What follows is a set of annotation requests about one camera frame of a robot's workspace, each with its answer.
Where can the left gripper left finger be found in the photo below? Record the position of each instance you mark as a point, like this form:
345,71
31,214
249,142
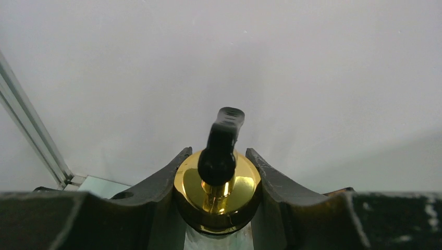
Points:
143,216

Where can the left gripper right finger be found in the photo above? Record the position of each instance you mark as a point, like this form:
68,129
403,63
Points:
290,216

